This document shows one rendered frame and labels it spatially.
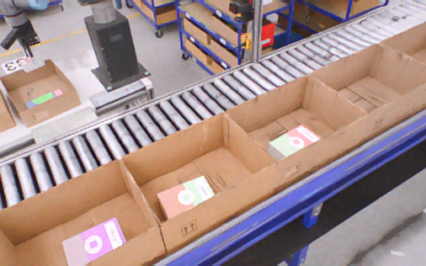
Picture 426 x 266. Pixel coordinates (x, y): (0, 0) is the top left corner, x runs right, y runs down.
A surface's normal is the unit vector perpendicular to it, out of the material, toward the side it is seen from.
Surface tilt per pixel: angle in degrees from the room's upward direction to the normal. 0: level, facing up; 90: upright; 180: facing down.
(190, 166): 0
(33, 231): 89
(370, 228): 0
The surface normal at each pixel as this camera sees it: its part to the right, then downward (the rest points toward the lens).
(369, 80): -0.06, -0.71
